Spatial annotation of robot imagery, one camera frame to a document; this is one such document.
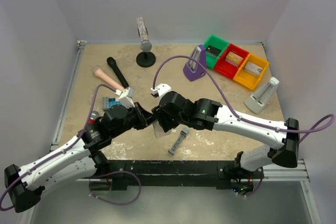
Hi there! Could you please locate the light blue toy brick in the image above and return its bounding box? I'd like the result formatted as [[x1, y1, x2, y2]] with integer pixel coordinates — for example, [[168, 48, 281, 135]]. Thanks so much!
[[107, 98, 121, 109]]

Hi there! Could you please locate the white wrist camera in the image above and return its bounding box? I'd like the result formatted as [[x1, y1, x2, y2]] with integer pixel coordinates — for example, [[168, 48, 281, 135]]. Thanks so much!
[[115, 87, 135, 109], [151, 83, 172, 99]]

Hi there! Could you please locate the grey truss piece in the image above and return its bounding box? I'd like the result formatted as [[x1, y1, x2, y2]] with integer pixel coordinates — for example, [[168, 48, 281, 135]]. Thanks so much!
[[168, 127, 189, 155]]

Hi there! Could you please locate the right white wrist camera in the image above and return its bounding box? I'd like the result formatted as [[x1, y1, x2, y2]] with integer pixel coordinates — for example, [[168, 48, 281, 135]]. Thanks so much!
[[151, 83, 172, 99]]

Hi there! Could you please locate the beige card holder wallet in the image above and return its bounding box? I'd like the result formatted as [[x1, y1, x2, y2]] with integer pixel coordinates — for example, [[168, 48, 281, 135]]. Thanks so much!
[[153, 124, 172, 138]]

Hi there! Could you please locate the yellow bin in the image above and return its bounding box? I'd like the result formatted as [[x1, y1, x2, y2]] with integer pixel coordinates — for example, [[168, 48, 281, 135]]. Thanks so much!
[[233, 53, 269, 90]]

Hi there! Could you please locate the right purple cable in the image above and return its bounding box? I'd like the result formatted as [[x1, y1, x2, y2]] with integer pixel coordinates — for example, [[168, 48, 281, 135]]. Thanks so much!
[[152, 55, 335, 143]]

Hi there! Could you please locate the purple metronome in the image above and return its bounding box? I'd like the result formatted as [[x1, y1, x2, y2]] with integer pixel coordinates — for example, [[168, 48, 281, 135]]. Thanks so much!
[[183, 45, 207, 81]]

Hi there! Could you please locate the black card in green bin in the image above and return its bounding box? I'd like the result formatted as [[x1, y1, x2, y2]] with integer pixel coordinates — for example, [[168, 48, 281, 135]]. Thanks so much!
[[206, 46, 221, 58]]

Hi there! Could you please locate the red bin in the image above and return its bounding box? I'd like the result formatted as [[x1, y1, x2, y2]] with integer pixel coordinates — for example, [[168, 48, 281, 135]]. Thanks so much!
[[214, 44, 248, 79]]

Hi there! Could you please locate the aluminium frame rail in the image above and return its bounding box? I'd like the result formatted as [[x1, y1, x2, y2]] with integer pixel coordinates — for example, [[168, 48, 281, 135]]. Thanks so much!
[[49, 40, 87, 152]]

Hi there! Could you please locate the tan card in red bin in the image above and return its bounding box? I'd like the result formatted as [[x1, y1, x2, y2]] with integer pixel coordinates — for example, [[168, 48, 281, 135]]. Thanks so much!
[[225, 52, 243, 67]]

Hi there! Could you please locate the red glitter microphone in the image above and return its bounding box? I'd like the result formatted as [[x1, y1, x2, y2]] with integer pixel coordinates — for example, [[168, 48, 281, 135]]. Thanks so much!
[[88, 110, 100, 124]]

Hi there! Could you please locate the black microphone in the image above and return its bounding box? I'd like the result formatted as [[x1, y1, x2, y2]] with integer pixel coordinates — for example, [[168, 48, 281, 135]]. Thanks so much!
[[107, 57, 129, 88]]

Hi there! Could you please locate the green bin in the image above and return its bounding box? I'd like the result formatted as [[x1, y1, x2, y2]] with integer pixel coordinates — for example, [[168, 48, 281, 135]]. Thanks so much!
[[203, 35, 230, 69]]

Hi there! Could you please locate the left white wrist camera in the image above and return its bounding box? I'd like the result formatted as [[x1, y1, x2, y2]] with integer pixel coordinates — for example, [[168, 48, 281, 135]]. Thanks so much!
[[115, 87, 135, 109]]

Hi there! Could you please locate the pink microphone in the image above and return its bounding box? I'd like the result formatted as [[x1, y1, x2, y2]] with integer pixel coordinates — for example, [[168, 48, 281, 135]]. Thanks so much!
[[91, 67, 125, 91]]

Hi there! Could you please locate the white card in yellow bin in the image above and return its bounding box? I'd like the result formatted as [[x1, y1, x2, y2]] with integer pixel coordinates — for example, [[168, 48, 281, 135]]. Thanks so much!
[[244, 61, 263, 77]]

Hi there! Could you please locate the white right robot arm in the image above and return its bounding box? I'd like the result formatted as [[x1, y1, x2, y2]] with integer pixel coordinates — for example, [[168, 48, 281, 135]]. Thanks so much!
[[151, 91, 299, 178]]

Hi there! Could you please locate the black round microphone stand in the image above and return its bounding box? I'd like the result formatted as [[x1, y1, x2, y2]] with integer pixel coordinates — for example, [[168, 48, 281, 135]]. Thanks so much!
[[136, 51, 156, 68]]

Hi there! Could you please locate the white grey metronome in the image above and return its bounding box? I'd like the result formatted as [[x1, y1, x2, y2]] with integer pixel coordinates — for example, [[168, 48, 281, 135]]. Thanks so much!
[[244, 77, 279, 114]]

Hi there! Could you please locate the glitter microphone on stand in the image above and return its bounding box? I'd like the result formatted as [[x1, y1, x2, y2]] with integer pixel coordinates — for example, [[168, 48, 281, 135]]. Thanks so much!
[[136, 17, 152, 52]]

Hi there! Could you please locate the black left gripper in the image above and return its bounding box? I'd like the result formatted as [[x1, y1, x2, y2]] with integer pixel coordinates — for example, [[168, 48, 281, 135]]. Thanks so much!
[[111, 102, 158, 138]]

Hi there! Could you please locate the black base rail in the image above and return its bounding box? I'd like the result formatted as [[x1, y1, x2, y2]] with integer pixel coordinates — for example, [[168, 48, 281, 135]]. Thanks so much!
[[78, 159, 265, 190]]

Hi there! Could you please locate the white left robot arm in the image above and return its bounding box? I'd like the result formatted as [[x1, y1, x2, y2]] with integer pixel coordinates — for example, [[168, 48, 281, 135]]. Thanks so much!
[[1, 103, 155, 213]]

